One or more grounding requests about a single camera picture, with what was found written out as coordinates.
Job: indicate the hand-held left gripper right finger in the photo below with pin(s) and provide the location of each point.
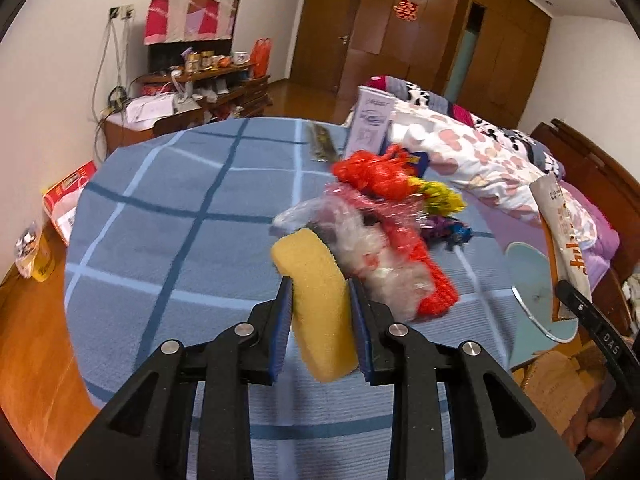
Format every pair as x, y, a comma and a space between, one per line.
361, 340

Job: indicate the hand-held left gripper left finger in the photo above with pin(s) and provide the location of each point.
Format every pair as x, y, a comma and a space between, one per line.
281, 340

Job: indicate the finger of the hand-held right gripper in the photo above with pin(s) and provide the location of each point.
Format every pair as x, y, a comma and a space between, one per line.
585, 315

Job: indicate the yellow sponge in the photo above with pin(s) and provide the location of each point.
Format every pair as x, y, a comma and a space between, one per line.
315, 285

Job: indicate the light blue basin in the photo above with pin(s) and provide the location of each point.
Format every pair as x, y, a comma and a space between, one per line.
530, 270

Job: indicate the white orange snack packet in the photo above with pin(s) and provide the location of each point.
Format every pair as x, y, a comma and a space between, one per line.
562, 230

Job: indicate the yellow wrapper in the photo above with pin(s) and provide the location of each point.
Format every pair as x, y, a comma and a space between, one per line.
442, 200

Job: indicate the red plastic bag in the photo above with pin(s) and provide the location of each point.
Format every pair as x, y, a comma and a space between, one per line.
372, 172

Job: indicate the person's right hand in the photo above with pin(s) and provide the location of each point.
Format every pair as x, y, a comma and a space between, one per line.
600, 430

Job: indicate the wicker chair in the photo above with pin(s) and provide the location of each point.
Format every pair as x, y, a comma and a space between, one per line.
550, 385

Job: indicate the red mesh bag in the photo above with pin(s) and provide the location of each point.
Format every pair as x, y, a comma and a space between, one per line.
430, 280

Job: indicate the clear plastic bag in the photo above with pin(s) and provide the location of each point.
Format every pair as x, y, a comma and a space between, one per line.
350, 240

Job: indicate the purple crumpled wrapper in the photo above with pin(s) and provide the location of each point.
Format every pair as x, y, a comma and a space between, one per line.
442, 227

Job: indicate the wooden bed headboard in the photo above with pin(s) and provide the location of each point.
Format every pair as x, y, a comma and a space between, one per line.
600, 170

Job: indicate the heart print quilt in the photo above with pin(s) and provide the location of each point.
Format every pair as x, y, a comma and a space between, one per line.
490, 165

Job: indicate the blue milk carton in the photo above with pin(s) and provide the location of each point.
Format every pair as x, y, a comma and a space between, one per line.
419, 160

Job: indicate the dark green packet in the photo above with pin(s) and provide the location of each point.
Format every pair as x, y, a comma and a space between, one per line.
320, 142

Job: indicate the white milk carton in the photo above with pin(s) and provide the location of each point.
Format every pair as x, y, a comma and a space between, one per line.
367, 120

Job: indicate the wooden television cabinet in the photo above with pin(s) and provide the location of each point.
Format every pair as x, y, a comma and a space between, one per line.
240, 95

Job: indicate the cow print striped blanket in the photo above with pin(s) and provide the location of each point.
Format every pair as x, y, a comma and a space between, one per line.
450, 105

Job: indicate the red white cardboard box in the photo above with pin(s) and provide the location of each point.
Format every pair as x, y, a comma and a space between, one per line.
65, 195

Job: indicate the crumpled plastic bag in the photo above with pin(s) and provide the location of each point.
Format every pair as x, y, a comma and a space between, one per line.
35, 250

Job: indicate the white papers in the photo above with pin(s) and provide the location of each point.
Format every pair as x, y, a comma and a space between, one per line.
147, 110

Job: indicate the orange plastic bag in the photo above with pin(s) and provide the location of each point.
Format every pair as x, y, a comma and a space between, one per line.
261, 57

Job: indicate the white mug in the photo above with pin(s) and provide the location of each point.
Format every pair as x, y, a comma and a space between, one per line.
241, 58

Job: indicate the group of jars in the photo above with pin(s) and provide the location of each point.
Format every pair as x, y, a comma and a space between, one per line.
202, 60

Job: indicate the wooden wardrobe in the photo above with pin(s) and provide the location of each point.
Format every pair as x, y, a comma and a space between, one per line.
425, 50

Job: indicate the black television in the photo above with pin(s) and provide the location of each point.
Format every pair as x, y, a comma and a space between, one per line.
165, 55

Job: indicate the wooden door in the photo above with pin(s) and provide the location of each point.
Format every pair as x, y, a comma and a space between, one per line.
320, 30

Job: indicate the red paper decoration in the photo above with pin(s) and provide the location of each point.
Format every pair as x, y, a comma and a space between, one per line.
406, 8

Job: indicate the television with patchwork cover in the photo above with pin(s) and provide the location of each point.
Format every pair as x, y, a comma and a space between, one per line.
190, 15

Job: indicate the wall socket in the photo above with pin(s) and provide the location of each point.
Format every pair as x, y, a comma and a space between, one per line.
122, 11

